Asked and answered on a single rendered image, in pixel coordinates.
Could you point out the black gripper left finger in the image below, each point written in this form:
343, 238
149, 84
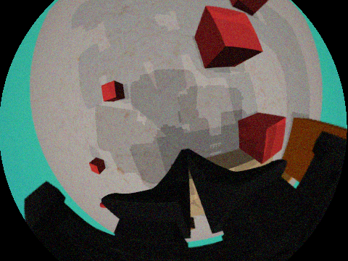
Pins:
168, 201

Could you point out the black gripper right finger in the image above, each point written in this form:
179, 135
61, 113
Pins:
219, 189

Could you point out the orange flat bar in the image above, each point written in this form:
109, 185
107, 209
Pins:
286, 177

